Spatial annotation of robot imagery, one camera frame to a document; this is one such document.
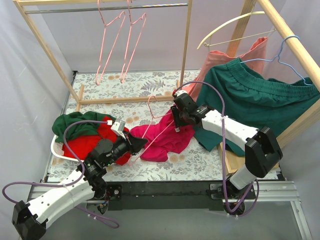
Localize salmon pink shorts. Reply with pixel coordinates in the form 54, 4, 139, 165
183, 36, 268, 102

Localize teal green shorts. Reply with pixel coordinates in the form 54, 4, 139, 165
192, 57, 320, 157

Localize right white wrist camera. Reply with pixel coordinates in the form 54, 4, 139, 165
172, 89, 188, 98

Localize cream plastic hanger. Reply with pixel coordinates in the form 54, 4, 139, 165
196, 11, 277, 50

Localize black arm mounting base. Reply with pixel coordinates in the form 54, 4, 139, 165
77, 180, 251, 218

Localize blue wire hanger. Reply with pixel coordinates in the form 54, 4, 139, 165
240, 35, 313, 86

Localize white laundry basket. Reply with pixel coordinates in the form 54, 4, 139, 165
50, 119, 128, 163

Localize small wooden clothes rack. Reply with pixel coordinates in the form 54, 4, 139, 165
13, 0, 193, 111

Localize aluminium table frame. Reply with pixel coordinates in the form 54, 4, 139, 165
43, 180, 312, 240

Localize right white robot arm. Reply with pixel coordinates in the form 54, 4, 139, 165
171, 90, 283, 199

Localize red t shirt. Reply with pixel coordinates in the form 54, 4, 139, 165
62, 115, 131, 166

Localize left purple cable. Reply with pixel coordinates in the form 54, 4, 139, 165
1, 120, 120, 229

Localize purple cable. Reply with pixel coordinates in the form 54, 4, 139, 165
1, 120, 120, 229
176, 81, 260, 218

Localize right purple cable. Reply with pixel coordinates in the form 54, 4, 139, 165
176, 81, 260, 218

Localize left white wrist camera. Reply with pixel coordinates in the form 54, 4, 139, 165
106, 119, 125, 138

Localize magenta t shirt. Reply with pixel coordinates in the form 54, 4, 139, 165
130, 110, 195, 162

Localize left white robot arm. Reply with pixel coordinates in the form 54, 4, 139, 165
12, 132, 148, 240

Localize dark green t shirt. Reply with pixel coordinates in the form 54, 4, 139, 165
51, 111, 107, 143

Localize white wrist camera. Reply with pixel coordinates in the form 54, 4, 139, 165
172, 89, 188, 98
106, 119, 125, 138

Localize pink wire hanger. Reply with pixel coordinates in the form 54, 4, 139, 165
127, 94, 180, 166
95, 0, 126, 86
120, 0, 147, 84

